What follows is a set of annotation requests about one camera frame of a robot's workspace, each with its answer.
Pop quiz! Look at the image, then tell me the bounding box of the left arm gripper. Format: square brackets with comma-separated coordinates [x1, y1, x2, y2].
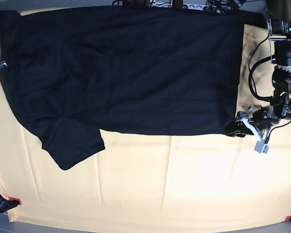
[235, 105, 281, 143]

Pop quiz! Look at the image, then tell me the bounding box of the dark navy T-shirt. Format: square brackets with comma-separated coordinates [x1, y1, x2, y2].
[0, 6, 245, 170]

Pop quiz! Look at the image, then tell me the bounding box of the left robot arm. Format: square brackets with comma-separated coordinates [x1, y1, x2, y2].
[226, 0, 291, 147]

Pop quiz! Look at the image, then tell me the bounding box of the yellow table cloth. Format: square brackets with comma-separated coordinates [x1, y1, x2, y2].
[0, 11, 291, 230]

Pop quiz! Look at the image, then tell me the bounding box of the white power strip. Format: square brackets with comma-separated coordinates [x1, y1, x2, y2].
[150, 1, 231, 13]

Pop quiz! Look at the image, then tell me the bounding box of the red black clamp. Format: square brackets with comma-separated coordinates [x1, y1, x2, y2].
[0, 195, 22, 213]

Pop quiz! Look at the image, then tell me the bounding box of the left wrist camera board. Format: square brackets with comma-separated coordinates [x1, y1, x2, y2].
[254, 140, 269, 154]

